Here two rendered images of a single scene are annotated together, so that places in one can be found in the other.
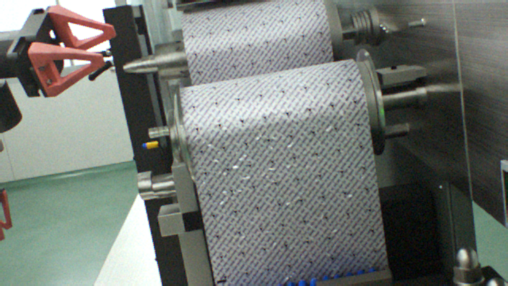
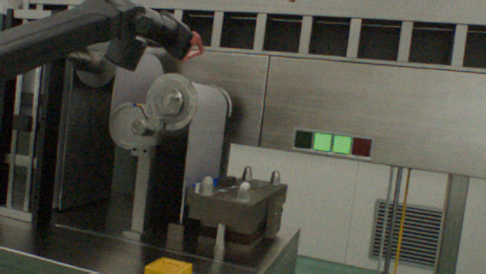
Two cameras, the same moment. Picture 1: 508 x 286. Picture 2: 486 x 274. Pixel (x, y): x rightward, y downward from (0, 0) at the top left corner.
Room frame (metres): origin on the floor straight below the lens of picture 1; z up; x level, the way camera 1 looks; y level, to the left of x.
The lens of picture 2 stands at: (0.34, 1.05, 1.23)
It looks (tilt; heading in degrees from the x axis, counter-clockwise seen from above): 3 degrees down; 286
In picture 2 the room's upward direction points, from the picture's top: 7 degrees clockwise
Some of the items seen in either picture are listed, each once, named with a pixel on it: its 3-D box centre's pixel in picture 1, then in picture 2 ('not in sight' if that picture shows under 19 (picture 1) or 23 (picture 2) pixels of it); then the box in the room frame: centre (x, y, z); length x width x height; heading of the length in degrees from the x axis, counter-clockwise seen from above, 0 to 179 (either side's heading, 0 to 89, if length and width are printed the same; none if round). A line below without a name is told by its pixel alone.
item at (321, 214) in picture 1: (294, 226); (205, 154); (0.80, -0.03, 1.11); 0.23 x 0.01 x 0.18; 91
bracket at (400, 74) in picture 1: (398, 72); not in sight; (0.87, -0.20, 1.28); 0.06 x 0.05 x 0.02; 91
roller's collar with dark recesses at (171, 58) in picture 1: (175, 59); (88, 60); (1.11, 0.12, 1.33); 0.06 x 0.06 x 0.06; 1
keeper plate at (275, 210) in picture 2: not in sight; (275, 215); (0.59, -0.09, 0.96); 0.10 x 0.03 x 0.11; 91
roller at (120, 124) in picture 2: not in sight; (153, 126); (0.98, -0.03, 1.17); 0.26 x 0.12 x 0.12; 91
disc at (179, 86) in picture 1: (189, 133); (171, 101); (0.86, 0.09, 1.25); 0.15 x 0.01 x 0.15; 1
